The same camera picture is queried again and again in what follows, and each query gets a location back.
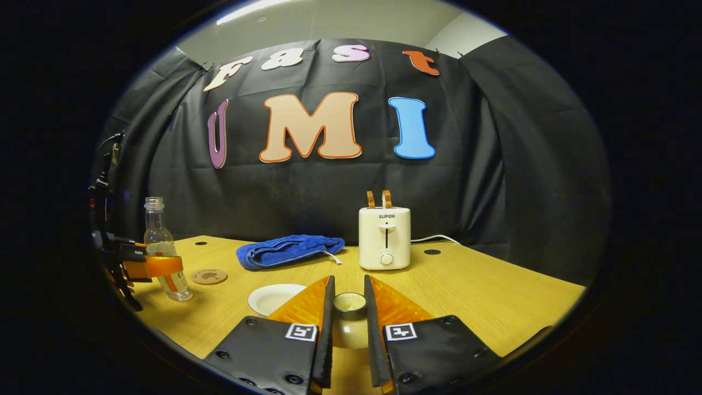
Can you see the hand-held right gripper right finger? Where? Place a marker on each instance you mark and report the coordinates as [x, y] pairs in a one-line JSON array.
[[377, 356]]

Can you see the blue towel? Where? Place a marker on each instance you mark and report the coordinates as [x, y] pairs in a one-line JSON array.
[[285, 249]]

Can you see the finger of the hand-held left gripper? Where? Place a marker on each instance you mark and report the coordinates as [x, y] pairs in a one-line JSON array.
[[162, 266], [131, 247]]

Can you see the beige ceramic teacup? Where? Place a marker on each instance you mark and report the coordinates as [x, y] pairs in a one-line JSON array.
[[269, 299]]

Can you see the toast slice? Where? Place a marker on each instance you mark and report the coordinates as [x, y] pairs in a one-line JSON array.
[[371, 199], [387, 199]]

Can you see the white toaster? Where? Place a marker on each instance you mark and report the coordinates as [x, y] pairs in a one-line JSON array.
[[370, 241]]

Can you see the beige teacup lid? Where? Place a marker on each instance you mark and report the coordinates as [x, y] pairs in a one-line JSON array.
[[350, 329]]

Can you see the clear plastic water bottle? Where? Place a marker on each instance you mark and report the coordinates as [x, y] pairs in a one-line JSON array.
[[156, 236]]

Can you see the round wooden coaster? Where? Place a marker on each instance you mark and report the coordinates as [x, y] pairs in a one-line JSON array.
[[209, 276]]

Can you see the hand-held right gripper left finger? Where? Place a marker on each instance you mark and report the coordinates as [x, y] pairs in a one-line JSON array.
[[327, 351]]

